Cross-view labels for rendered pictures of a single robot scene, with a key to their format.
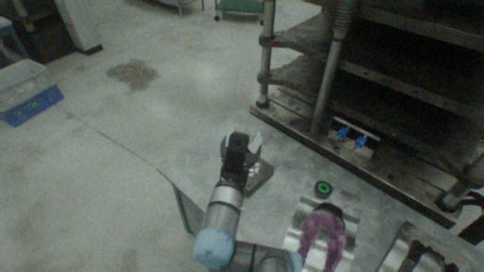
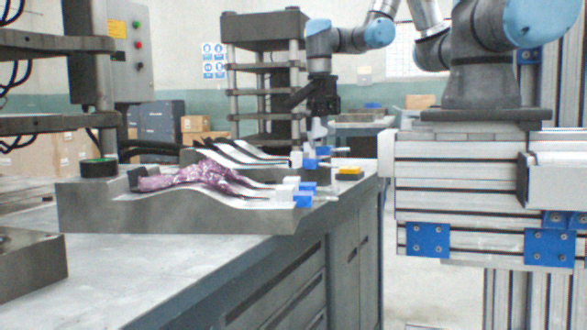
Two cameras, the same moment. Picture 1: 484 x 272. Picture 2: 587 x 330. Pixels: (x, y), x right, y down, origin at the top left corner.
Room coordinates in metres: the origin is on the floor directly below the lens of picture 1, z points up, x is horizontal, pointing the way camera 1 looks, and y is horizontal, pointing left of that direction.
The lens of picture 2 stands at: (0.64, 0.74, 1.07)
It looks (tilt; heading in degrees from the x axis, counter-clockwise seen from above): 8 degrees down; 251
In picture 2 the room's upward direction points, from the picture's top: 2 degrees counter-clockwise
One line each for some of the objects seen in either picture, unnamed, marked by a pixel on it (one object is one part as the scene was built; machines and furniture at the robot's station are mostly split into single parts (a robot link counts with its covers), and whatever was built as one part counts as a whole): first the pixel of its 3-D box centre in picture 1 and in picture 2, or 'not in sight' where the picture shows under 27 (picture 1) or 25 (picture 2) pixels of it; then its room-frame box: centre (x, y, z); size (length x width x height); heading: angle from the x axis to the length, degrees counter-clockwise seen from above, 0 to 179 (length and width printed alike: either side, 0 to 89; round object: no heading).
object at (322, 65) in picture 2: not in sight; (319, 68); (0.12, -0.52, 1.15); 0.08 x 0.08 x 0.05
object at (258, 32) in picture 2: not in sight; (280, 103); (-1.17, -4.98, 1.03); 1.54 x 0.94 x 2.06; 56
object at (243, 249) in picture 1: (227, 256); not in sight; (0.26, 0.03, 1.33); 0.11 x 0.08 x 0.11; 78
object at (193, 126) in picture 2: not in sight; (207, 139); (-0.58, -7.32, 0.42); 0.86 x 0.33 x 0.83; 146
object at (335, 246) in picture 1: (322, 235); (193, 176); (0.51, -0.34, 0.90); 0.26 x 0.18 x 0.08; 154
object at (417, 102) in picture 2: not in sight; (419, 104); (-3.42, -5.23, 0.94); 0.41 x 0.33 x 0.29; 154
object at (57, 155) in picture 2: not in sight; (25, 164); (1.71, -4.72, 0.47); 1.22 x 0.80 x 0.94; 150
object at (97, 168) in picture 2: (322, 190); (99, 168); (0.71, -0.37, 0.93); 0.08 x 0.08 x 0.04
